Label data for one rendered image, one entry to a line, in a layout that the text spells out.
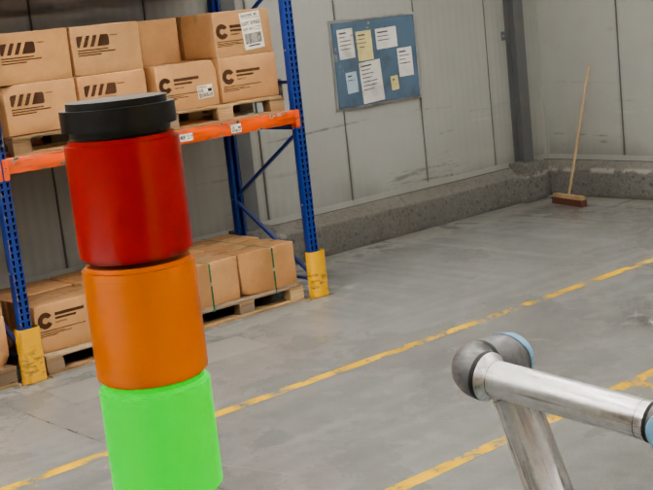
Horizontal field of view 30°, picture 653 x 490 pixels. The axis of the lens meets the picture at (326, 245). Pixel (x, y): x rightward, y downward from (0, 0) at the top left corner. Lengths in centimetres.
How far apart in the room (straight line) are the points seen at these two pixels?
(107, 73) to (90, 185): 878
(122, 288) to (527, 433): 247
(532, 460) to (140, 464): 245
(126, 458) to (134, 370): 4
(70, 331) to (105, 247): 872
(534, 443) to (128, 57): 686
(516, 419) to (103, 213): 248
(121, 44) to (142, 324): 886
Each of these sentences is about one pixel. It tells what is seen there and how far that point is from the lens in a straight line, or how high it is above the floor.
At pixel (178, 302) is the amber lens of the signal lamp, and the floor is 225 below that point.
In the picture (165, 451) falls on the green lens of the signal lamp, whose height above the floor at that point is 219.
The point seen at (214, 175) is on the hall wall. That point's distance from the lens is 1140.
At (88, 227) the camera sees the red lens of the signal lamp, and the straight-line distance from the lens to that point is 53.
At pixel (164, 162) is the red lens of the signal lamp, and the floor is 231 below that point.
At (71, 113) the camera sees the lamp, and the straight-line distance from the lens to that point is 52.
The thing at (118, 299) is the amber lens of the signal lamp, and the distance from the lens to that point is 53.
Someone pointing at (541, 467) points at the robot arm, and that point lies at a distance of 296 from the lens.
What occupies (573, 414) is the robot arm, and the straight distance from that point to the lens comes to 269.
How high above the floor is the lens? 237
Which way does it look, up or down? 11 degrees down
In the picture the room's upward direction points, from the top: 6 degrees counter-clockwise
